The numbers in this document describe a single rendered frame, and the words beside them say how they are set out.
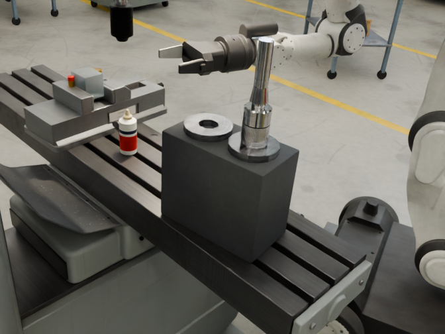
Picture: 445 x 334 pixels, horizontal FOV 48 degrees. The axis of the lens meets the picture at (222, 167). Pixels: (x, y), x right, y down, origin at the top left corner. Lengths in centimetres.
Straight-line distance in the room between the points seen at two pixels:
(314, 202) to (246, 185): 194
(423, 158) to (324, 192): 164
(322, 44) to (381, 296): 69
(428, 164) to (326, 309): 50
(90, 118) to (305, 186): 181
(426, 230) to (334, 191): 151
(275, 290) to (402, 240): 86
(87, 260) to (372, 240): 87
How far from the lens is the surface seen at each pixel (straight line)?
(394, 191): 302
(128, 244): 115
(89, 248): 112
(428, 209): 139
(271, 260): 93
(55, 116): 125
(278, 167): 84
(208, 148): 86
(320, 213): 269
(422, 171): 128
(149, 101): 137
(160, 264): 130
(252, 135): 84
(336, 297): 92
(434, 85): 125
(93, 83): 127
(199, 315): 160
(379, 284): 150
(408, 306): 147
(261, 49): 79
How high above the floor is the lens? 154
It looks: 32 degrees down
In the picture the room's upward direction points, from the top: 5 degrees clockwise
